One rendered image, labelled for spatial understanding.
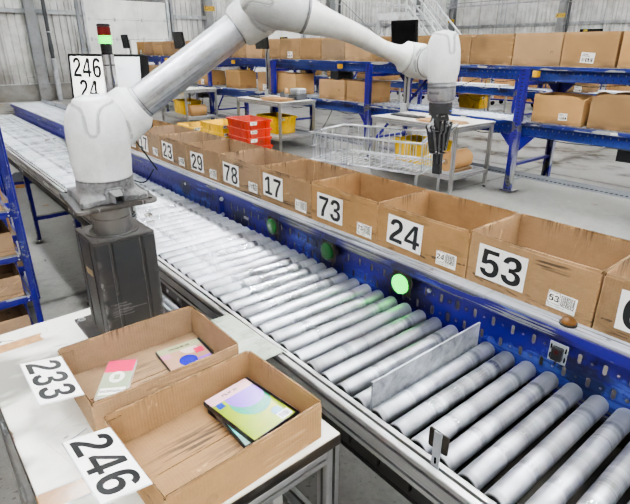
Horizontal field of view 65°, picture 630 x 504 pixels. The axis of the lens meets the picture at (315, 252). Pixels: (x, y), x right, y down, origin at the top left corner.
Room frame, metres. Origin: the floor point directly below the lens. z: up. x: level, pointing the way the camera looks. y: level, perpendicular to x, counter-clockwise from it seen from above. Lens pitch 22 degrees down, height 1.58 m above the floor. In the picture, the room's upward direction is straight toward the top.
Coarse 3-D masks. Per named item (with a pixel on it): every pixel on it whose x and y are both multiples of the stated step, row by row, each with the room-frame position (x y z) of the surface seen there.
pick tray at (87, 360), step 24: (168, 312) 1.30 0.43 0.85; (192, 312) 1.33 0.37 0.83; (96, 336) 1.16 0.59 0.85; (120, 336) 1.20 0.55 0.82; (144, 336) 1.25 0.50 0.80; (168, 336) 1.29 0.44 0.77; (192, 336) 1.31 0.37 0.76; (216, 336) 1.22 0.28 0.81; (72, 360) 1.12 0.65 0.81; (96, 360) 1.16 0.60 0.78; (144, 360) 1.18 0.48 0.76; (216, 360) 1.08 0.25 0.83; (96, 384) 1.08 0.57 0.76; (144, 384) 0.96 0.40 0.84; (168, 384) 1.00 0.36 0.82; (96, 408) 0.89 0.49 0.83
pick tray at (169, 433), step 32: (192, 384) 0.99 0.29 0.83; (224, 384) 1.05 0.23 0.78; (288, 384) 0.98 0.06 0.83; (128, 416) 0.88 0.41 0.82; (160, 416) 0.93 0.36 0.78; (192, 416) 0.95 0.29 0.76; (320, 416) 0.89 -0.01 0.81; (128, 448) 0.85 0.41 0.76; (160, 448) 0.85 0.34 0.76; (192, 448) 0.85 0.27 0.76; (224, 448) 0.85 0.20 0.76; (256, 448) 0.77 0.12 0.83; (288, 448) 0.83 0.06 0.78; (160, 480) 0.76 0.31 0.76; (192, 480) 0.68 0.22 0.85; (224, 480) 0.72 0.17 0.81; (256, 480) 0.77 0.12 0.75
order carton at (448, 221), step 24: (432, 192) 1.92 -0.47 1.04; (384, 216) 1.73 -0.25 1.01; (408, 216) 1.64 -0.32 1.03; (432, 216) 1.91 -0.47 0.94; (456, 216) 1.83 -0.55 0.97; (480, 216) 1.75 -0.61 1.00; (504, 216) 1.68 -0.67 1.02; (384, 240) 1.73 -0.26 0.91; (432, 240) 1.56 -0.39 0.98; (456, 240) 1.49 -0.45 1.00; (432, 264) 1.55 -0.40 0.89; (456, 264) 1.48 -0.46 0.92
